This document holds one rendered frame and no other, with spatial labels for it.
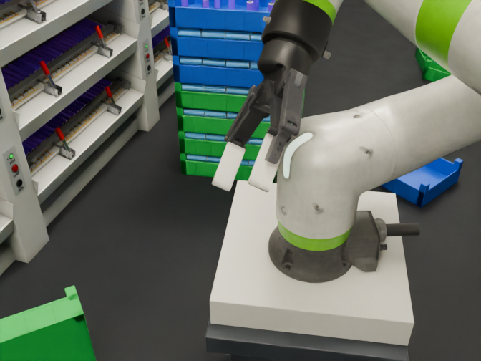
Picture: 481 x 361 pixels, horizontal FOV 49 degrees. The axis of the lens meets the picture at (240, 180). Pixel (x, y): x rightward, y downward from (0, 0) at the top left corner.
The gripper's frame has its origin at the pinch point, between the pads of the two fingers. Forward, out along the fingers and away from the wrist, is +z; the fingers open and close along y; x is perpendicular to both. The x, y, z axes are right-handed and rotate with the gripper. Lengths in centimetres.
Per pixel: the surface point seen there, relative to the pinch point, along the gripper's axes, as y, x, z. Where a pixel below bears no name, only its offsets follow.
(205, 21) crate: 63, 1, -45
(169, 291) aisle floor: 58, -15, 22
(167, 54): 128, -3, -55
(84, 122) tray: 100, 17, -14
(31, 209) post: 76, 21, 16
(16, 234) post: 75, 22, 23
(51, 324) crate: 34.5, 11.3, 32.7
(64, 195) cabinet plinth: 94, 14, 9
